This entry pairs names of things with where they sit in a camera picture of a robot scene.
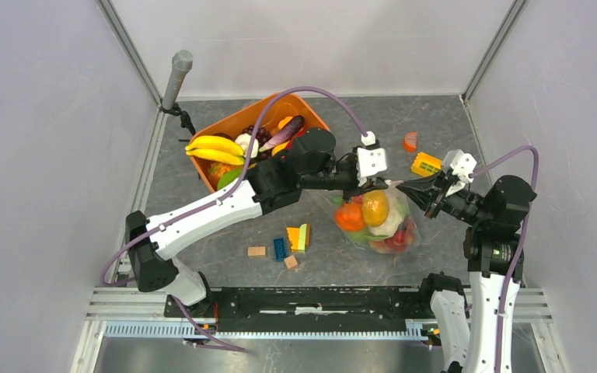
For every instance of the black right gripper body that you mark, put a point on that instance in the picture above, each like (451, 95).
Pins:
(462, 203)

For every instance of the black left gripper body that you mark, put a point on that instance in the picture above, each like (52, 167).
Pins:
(337, 176)

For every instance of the orange toy pumpkin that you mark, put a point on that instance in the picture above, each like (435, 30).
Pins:
(349, 217)

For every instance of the clear zip top bag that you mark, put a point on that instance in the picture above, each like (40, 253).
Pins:
(329, 201)

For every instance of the red lychee bunch toy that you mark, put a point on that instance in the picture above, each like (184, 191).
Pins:
(400, 241)

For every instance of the white toy cauliflower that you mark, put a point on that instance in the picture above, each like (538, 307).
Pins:
(389, 226)

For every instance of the green toy cabbage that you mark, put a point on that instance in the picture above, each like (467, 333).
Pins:
(364, 237)

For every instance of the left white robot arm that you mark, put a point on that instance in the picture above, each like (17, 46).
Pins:
(153, 242)

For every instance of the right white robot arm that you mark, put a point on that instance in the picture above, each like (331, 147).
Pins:
(475, 333)

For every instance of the yellow toy waffle block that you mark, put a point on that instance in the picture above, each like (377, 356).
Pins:
(425, 165)

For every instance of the orange semicircle toy block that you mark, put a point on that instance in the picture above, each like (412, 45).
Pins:
(410, 142)

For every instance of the purple toy eggplant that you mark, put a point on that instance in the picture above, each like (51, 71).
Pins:
(285, 134)

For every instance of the orange green layered toy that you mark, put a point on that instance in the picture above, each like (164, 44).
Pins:
(299, 237)

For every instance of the orange plastic tub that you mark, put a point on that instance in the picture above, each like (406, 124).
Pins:
(232, 125)

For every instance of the dark purple toy grapes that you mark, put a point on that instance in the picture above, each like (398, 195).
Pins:
(263, 135)

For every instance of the blue toy brick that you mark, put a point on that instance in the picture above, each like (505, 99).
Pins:
(279, 248)

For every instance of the small tan wooden cube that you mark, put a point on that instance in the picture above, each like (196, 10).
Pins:
(291, 262)

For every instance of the white toy garlic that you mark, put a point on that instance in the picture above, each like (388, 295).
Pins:
(249, 144)

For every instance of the green toy starfruit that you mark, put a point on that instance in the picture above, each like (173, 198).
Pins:
(229, 177)

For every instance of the tan wooden block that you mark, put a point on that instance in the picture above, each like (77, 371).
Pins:
(257, 251)

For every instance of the yellow toy banana bunch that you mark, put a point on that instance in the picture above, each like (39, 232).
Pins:
(216, 149)

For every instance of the grey microphone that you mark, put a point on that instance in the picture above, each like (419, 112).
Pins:
(182, 63)

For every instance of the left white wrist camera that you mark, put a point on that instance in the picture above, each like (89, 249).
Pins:
(370, 164)

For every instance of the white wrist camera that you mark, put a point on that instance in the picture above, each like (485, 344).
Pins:
(370, 164)
(460, 166)

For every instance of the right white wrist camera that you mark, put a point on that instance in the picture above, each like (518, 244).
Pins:
(460, 166)

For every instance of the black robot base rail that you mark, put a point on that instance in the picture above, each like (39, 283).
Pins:
(315, 309)

